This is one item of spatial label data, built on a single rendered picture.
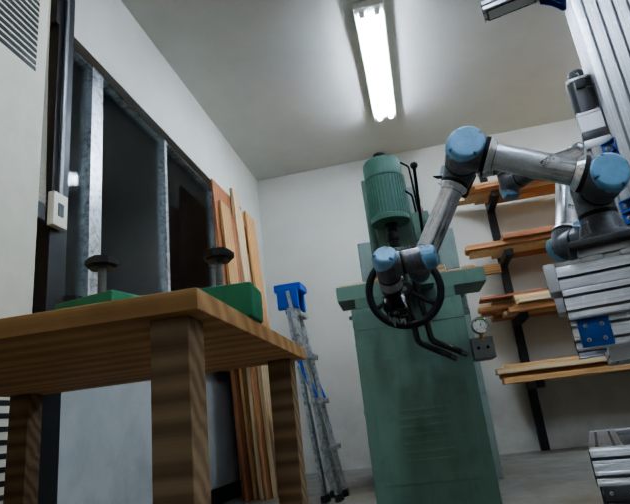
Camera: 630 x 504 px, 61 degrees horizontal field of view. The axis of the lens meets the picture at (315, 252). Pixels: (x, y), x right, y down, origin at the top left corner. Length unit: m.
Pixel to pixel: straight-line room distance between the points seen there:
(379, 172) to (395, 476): 1.26
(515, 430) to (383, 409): 2.59
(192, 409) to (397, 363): 1.60
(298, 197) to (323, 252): 0.61
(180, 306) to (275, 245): 4.42
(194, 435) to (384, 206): 1.89
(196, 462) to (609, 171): 1.47
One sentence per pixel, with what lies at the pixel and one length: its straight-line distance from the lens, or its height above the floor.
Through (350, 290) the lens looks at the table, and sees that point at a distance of 2.19.
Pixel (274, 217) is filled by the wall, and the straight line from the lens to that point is 5.08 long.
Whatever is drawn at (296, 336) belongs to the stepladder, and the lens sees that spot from 2.95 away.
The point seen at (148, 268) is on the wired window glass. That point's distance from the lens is 3.00.
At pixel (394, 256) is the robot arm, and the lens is 1.63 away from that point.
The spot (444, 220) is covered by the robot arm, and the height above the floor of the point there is 0.97.
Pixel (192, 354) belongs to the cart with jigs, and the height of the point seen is 0.46.
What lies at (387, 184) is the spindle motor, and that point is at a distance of 2.42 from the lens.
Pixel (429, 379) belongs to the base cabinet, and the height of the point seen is 0.49.
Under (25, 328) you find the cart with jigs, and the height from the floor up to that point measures 0.51.
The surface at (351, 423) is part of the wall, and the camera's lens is 4.62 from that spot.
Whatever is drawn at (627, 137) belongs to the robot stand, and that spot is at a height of 1.20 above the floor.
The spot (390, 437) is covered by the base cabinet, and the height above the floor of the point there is 0.30.
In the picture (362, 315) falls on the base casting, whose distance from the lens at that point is 2.16.
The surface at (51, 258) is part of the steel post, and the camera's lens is 2.07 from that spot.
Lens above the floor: 0.38
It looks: 18 degrees up
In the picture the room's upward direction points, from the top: 7 degrees counter-clockwise
